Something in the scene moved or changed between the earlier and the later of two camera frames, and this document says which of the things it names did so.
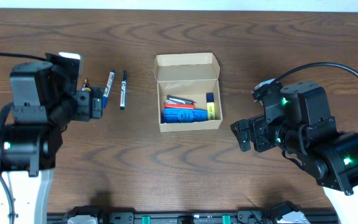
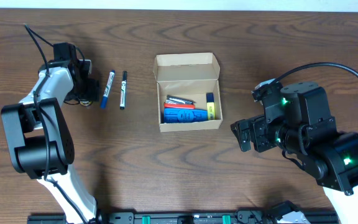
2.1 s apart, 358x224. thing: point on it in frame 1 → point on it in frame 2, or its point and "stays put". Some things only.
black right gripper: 258,126 stays put
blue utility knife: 183,115 stays put
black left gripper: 83,110 → 94,91
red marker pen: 181,106 stays put
